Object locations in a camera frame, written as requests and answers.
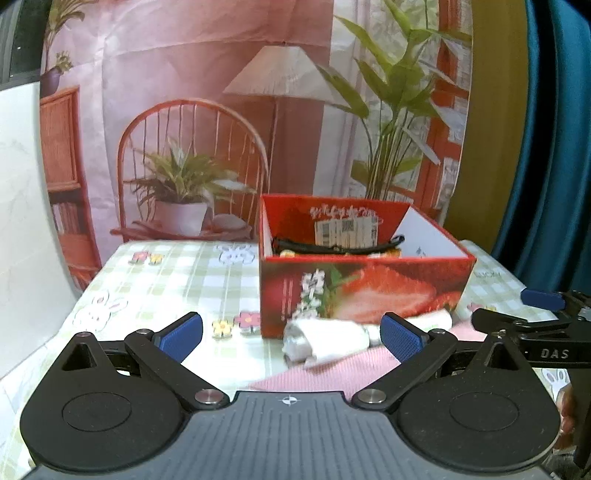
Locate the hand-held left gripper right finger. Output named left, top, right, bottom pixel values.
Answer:
left=352, top=312, right=522, bottom=411

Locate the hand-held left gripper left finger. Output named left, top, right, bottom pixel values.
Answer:
left=60, top=312, right=230, bottom=411

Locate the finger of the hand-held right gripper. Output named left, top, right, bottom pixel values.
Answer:
left=471, top=308, right=578, bottom=334
left=521, top=288, right=591, bottom=311

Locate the red strawberry print box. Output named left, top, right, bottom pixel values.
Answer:
left=257, top=194, right=477, bottom=340

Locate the white towel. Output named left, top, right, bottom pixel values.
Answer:
left=283, top=316, right=385, bottom=370
left=406, top=308, right=455, bottom=331

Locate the person's right hand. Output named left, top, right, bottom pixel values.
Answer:
left=556, top=383, right=577, bottom=446

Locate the green checked tablecloth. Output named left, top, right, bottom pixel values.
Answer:
left=0, top=237, right=575, bottom=480

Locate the pink cloth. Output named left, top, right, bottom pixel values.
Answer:
left=247, top=320, right=490, bottom=393

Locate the teal curtain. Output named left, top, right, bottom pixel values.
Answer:
left=489, top=0, right=591, bottom=296

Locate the printed room scene backdrop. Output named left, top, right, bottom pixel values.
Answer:
left=39, top=0, right=474, bottom=291

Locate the black cord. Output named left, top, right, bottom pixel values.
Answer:
left=271, top=234, right=406, bottom=256

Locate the dark window frame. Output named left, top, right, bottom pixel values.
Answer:
left=0, top=0, right=52, bottom=89

